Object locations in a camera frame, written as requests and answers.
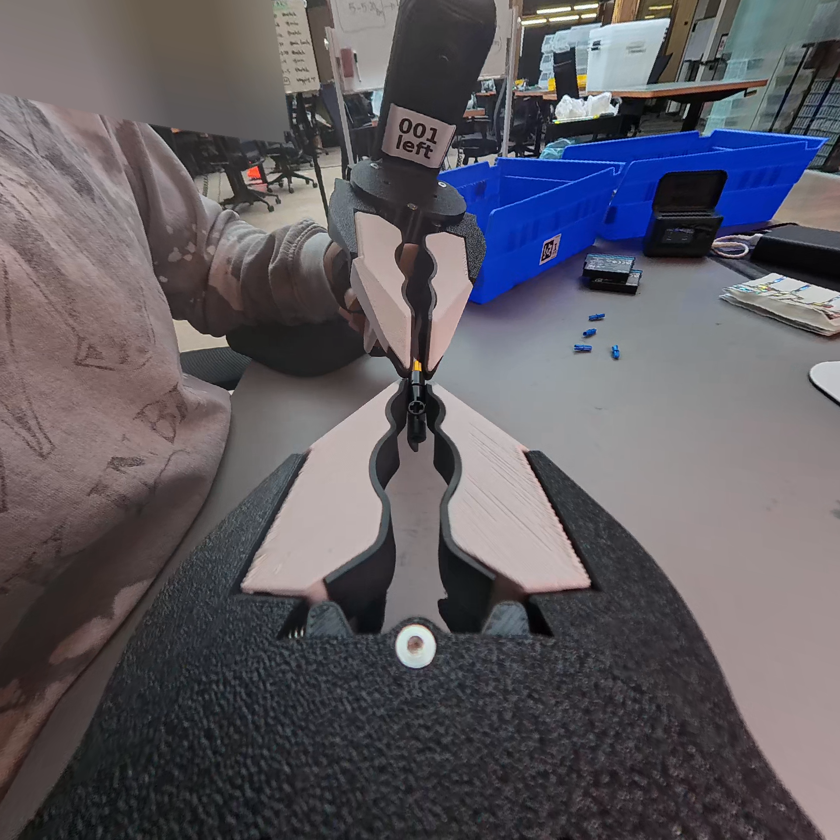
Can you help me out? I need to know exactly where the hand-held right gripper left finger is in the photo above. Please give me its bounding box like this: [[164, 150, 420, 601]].
[[240, 379, 404, 601]]

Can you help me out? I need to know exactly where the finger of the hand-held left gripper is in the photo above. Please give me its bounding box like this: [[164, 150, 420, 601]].
[[415, 231, 475, 379], [350, 209, 421, 375]]

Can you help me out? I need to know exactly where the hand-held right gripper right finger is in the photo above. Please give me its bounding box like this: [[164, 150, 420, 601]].
[[425, 382, 593, 601]]

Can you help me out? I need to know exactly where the black toy connector with axle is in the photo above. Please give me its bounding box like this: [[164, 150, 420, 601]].
[[406, 357, 429, 454]]

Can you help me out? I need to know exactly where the person's left forearm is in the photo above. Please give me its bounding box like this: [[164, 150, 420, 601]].
[[157, 193, 339, 329]]

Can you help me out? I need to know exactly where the person's left hand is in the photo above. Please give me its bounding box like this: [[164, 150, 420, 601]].
[[322, 239, 368, 336]]

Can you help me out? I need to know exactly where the blue plastic bin with tag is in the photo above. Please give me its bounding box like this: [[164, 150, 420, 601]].
[[438, 157, 635, 307]]

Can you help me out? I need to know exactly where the large whiteboard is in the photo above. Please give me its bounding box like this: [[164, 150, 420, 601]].
[[326, 0, 522, 89]]

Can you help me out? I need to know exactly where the whiteboard with handwriting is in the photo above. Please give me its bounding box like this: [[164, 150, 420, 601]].
[[273, 0, 323, 97]]

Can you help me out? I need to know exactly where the black office chair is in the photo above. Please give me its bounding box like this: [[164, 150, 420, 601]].
[[215, 136, 278, 215], [264, 130, 317, 195]]

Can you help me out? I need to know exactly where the white plastic bag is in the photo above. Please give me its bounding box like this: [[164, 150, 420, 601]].
[[554, 92, 622, 123]]

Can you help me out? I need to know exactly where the white storage bin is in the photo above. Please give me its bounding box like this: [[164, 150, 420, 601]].
[[585, 17, 672, 93]]

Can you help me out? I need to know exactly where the black open charging case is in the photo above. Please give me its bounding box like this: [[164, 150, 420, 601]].
[[642, 169, 728, 258]]

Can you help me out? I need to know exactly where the wooden top office table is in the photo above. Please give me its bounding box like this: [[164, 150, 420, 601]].
[[478, 79, 770, 160]]

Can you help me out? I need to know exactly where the person in patterned hoodie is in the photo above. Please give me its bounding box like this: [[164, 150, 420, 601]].
[[0, 94, 235, 798]]

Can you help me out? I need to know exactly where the shiny sticker booklet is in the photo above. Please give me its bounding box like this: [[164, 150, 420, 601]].
[[720, 273, 840, 337]]

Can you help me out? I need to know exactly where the white monitor stand base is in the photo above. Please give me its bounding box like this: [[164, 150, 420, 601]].
[[808, 360, 840, 405]]

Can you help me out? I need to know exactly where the black flat box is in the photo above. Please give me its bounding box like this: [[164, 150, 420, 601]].
[[750, 223, 840, 277]]

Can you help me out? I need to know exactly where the shelving with small boxes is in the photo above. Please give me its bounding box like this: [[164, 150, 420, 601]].
[[771, 36, 840, 173]]

